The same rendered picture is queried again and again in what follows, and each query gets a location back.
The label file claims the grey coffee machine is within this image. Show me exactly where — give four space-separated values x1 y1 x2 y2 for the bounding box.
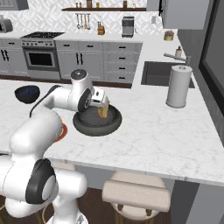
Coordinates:
121 16 136 39

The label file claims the dark grey sink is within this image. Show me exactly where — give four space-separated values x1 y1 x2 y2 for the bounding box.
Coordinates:
140 60 196 89

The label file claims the tan hot dog bun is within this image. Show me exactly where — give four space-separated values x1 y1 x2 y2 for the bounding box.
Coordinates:
98 105 109 119

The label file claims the steel oven with hob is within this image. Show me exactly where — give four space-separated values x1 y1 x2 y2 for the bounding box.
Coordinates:
20 31 66 81

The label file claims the grey wall cupboard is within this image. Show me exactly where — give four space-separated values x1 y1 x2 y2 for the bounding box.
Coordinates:
145 0 212 31

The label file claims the rail with hanging tools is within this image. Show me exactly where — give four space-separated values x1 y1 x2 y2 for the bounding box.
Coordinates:
74 12 92 31

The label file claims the white soap dispenser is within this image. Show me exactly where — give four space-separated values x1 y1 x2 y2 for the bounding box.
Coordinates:
174 45 184 59

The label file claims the dark blue bowl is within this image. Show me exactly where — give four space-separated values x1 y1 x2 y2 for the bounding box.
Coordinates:
14 84 41 105

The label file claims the dark framed window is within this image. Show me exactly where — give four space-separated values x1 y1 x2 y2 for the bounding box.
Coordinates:
198 0 224 117

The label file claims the silver toaster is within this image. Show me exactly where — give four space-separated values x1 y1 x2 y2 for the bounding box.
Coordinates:
0 15 14 33

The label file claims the dark grey round plate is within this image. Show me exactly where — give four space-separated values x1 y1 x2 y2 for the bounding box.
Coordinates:
72 103 123 137

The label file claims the wooden knife block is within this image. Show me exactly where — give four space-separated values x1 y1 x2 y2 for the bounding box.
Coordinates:
96 21 106 36

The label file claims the silver tap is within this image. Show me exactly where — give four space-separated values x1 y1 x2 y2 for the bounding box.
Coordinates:
163 52 193 67

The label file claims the grey base cupboard run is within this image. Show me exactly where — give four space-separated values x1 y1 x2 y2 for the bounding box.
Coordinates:
54 39 144 85
0 38 30 78

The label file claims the grey range hood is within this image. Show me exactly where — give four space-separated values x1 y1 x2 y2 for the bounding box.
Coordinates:
0 0 30 11

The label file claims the wooden shelf with jars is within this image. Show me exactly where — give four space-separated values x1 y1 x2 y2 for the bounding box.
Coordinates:
61 0 147 12

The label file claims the tan basket with plant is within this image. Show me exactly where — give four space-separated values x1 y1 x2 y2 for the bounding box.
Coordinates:
163 29 175 42

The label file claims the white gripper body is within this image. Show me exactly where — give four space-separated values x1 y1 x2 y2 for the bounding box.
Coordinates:
89 96 110 110

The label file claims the orange round plate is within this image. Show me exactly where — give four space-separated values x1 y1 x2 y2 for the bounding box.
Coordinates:
52 116 69 144

